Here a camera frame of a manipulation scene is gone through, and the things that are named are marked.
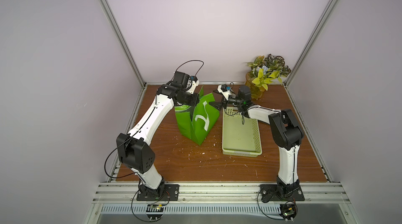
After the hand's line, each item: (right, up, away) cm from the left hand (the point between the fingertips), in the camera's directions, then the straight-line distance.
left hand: (200, 99), depth 80 cm
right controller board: (+41, -51, -11) cm, 66 cm away
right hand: (+7, +3, +8) cm, 11 cm away
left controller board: (-22, -53, -9) cm, 58 cm away
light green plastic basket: (+24, -22, +12) cm, 35 cm away
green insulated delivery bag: (-2, -12, -1) cm, 12 cm away
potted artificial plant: (+38, +17, +12) cm, 44 cm away
